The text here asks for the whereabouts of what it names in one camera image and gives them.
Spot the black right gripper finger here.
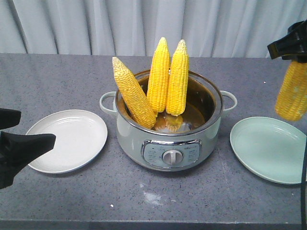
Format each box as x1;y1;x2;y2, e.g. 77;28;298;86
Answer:
267;21;307;63

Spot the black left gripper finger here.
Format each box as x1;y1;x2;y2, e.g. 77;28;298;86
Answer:
0;108;21;129
0;131;56;189

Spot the corn cob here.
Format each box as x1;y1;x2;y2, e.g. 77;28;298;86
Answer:
166;39;189;116
147;37;170;116
112;57;156;129
275;61;307;121

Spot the white pleated curtain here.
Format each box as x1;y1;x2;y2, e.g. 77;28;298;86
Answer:
0;0;307;58

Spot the beige plate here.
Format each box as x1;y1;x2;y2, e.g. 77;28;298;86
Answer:
26;110;108;174

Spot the light green plate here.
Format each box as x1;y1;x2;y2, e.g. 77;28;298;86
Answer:
230;116;307;184

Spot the green electric cooking pot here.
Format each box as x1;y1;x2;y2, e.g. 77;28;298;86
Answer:
99;71;237;172

